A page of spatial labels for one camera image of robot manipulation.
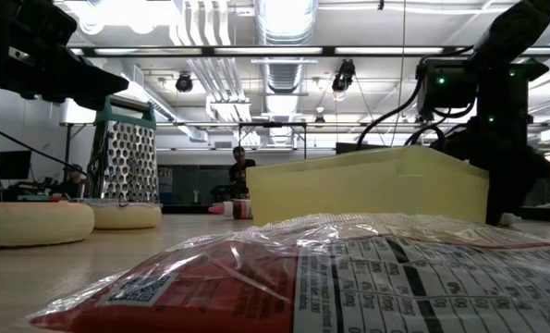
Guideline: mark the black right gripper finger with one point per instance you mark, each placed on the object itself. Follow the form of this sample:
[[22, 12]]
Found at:
[[495, 203], [514, 194]]

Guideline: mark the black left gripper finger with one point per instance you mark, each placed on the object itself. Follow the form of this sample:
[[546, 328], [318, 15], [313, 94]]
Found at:
[[101, 90]]

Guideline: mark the yellow plastic bin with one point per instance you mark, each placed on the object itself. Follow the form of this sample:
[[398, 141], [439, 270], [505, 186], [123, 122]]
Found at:
[[371, 189]]

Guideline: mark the plain yellow toy donut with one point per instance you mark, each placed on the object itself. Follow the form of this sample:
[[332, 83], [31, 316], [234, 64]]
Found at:
[[29, 224]]

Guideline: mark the red snack bag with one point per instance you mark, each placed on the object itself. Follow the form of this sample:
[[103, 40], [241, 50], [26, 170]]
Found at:
[[348, 287]]

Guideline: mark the red label bottle pink tip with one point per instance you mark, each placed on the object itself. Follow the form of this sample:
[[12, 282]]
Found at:
[[240, 209]]

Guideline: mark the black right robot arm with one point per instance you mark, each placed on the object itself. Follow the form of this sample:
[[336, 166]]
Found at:
[[515, 28]]

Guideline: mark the white panel on stand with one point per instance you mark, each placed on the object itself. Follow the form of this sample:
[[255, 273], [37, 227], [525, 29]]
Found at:
[[78, 113]]

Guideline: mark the black ceiling spotlight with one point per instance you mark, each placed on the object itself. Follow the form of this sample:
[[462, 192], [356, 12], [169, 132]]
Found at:
[[344, 76], [184, 83]]

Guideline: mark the person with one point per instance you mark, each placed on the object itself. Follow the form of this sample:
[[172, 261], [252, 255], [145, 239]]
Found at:
[[75, 180], [241, 171]]

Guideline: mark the small black monitor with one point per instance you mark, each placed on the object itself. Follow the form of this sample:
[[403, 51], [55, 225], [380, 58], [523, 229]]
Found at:
[[13, 164]]

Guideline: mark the wide dark monitor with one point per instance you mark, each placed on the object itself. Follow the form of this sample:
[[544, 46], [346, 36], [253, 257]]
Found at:
[[348, 147]]

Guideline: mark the black overhead frame bar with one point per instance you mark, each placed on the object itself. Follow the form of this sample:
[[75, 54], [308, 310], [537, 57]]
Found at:
[[265, 51]]

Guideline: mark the silver ceiling duct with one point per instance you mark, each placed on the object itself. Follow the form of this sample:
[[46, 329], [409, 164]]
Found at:
[[284, 28]]

